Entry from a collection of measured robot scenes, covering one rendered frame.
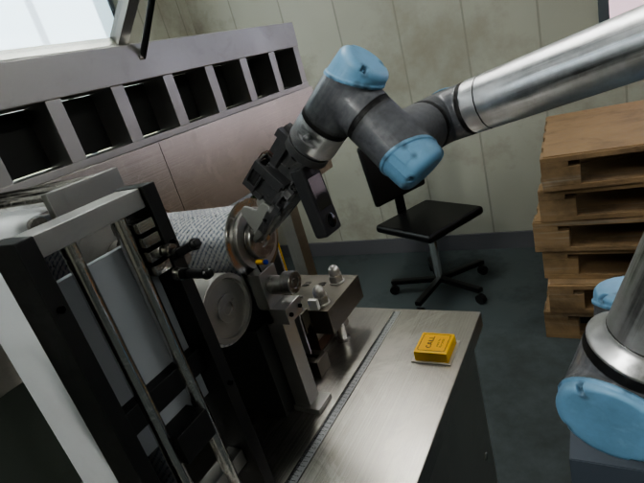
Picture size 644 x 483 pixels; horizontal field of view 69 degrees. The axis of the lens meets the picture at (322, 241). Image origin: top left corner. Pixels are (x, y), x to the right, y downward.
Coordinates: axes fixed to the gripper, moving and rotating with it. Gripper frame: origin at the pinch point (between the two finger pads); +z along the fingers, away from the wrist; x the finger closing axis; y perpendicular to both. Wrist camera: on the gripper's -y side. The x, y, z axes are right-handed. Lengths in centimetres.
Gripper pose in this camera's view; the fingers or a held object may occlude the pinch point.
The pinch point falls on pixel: (264, 237)
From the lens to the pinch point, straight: 83.1
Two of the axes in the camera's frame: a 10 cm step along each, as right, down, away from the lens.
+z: -4.9, 6.1, 6.2
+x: -4.6, 4.3, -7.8
